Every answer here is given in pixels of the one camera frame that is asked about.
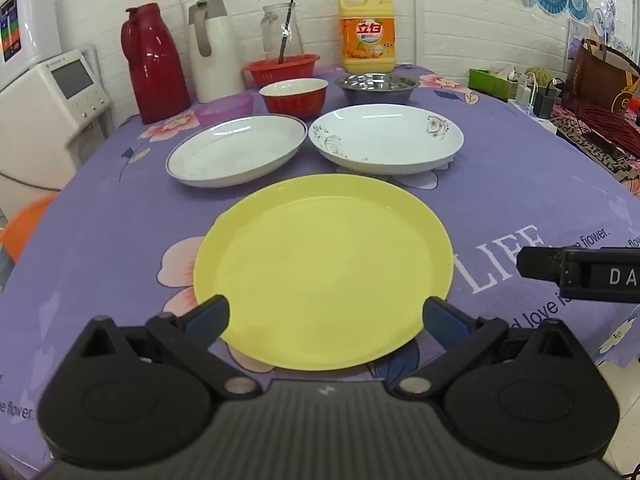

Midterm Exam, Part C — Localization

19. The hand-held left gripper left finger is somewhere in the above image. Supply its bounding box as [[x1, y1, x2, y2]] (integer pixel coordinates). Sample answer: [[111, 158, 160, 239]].
[[75, 296, 263, 401]]

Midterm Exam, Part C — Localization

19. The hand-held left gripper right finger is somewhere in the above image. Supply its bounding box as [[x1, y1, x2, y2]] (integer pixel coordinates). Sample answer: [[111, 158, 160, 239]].
[[385, 296, 586, 403]]

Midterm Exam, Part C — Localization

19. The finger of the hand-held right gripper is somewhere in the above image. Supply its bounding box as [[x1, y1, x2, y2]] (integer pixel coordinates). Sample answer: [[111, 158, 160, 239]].
[[516, 245, 566, 282]]

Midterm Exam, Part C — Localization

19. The yellow plastic plate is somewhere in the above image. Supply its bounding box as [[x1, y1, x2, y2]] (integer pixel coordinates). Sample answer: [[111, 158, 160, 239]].
[[193, 174, 455, 372]]

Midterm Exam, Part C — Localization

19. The white plate with blue rim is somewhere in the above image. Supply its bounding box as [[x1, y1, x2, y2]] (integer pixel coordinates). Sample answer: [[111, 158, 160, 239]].
[[165, 114, 308, 189]]

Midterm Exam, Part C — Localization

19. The white plate with floral print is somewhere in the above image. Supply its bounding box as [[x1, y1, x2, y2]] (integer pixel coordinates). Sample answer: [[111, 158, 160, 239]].
[[307, 104, 465, 177]]

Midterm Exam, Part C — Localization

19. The red bowl with white inside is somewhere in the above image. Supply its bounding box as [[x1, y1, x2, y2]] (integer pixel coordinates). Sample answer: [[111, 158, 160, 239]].
[[259, 78, 329, 116]]

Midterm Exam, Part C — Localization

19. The stainless steel bowl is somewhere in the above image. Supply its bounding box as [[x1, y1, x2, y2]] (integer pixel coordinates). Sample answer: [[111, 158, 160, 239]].
[[334, 73, 420, 107]]

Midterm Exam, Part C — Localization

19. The leopard print cloth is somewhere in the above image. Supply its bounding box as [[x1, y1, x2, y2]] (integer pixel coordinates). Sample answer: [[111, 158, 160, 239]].
[[550, 110, 640, 183]]

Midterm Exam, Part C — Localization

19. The purple floral tablecloth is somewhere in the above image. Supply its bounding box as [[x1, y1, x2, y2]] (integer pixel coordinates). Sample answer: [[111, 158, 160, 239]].
[[0, 64, 640, 476]]

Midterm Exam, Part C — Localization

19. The white power strip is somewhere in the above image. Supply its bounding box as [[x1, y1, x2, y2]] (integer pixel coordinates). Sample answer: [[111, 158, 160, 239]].
[[507, 97, 558, 135]]

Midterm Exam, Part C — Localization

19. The black charger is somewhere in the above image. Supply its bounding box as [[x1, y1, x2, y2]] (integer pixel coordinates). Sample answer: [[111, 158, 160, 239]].
[[532, 80, 563, 119]]

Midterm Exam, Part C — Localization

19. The white charger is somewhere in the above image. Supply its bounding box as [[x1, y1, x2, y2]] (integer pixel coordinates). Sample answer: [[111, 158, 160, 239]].
[[515, 72, 534, 107]]

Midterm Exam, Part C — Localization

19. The green box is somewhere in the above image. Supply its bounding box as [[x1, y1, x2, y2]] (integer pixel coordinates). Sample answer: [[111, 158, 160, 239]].
[[468, 68, 521, 101]]

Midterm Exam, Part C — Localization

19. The brown paper bag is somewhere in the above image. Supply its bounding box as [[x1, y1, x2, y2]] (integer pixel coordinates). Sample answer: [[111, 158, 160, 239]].
[[560, 39, 640, 116]]

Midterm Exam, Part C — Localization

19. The orange plastic stool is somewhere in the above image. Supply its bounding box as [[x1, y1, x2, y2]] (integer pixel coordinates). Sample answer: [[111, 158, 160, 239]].
[[0, 194, 60, 263]]

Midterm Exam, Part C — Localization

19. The purple plastic bowl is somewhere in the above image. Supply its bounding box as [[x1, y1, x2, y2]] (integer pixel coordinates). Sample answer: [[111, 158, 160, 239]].
[[194, 93, 254, 126]]

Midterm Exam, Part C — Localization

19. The white thermos jug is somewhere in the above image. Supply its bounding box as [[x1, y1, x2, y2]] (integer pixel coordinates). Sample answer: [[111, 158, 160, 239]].
[[188, 0, 247, 104]]

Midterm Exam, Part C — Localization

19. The red thermos jug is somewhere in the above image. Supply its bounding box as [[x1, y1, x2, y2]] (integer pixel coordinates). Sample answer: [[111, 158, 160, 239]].
[[120, 2, 191, 125]]

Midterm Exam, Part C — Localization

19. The red plastic basket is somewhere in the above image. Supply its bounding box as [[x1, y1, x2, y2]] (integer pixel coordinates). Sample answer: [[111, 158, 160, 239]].
[[244, 54, 321, 88]]

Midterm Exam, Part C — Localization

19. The white appliance with screen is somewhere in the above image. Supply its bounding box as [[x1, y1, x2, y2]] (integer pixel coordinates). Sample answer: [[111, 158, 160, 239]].
[[0, 50, 113, 211]]

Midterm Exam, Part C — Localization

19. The yellow detergent bottle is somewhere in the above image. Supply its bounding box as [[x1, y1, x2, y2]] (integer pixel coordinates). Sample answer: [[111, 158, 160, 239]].
[[338, 0, 397, 75]]

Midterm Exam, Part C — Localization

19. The clear glass pitcher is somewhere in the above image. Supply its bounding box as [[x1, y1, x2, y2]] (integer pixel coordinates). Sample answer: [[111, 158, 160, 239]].
[[260, 2, 305, 63]]

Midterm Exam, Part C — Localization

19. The black straw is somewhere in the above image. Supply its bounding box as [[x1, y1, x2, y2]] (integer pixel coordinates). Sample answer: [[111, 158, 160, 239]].
[[277, 0, 296, 65]]

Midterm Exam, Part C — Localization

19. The white water purifier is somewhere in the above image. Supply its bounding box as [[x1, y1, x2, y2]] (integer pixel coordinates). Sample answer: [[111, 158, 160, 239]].
[[0, 0, 62, 92]]

